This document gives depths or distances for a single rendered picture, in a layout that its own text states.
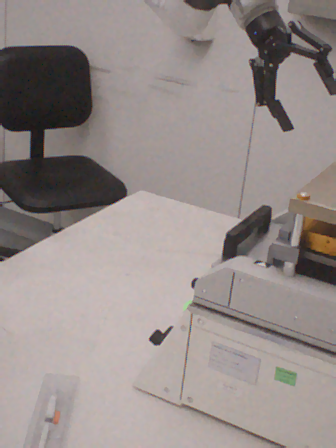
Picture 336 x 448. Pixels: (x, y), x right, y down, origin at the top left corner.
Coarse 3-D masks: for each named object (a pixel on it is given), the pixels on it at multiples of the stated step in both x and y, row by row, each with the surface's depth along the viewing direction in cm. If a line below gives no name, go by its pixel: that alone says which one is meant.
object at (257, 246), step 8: (272, 224) 115; (280, 224) 116; (256, 232) 112; (264, 232) 112; (272, 232) 112; (248, 240) 108; (256, 240) 109; (264, 240) 109; (272, 240) 109; (240, 248) 105; (248, 248) 106; (256, 248) 106; (264, 248) 106; (224, 256) 102; (248, 256) 103; (256, 256) 103; (264, 256) 104; (216, 264) 99; (272, 264) 99; (280, 264) 102
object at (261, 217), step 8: (264, 208) 111; (248, 216) 107; (256, 216) 107; (264, 216) 109; (240, 224) 104; (248, 224) 104; (256, 224) 107; (264, 224) 113; (232, 232) 101; (240, 232) 101; (248, 232) 104; (224, 240) 101; (232, 240) 101; (240, 240) 102; (224, 248) 102; (232, 248) 101; (232, 256) 101
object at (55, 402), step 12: (48, 384) 102; (60, 384) 102; (72, 384) 102; (48, 396) 99; (60, 396) 99; (72, 396) 100; (36, 408) 96; (48, 408) 97; (60, 408) 97; (72, 408) 97; (36, 420) 94; (48, 420) 94; (60, 420) 95; (36, 432) 92; (48, 432) 92; (60, 432) 92; (24, 444) 90; (36, 444) 90; (48, 444) 90; (60, 444) 90
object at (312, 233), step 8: (312, 224) 93; (320, 224) 94; (328, 224) 94; (304, 232) 92; (312, 232) 91; (320, 232) 91; (328, 232) 91; (304, 240) 92; (312, 240) 91; (320, 240) 91; (328, 240) 90; (304, 248) 93; (312, 248) 92; (320, 248) 91; (328, 248) 91; (304, 256) 93; (312, 256) 92; (320, 256) 91; (328, 256) 91; (328, 264) 91
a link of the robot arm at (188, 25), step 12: (144, 0) 140; (156, 0) 139; (168, 0) 137; (180, 0) 133; (156, 12) 141; (168, 12) 138; (180, 12) 135; (192, 12) 134; (204, 12) 134; (168, 24) 140; (180, 24) 138; (192, 24) 137; (204, 24) 139
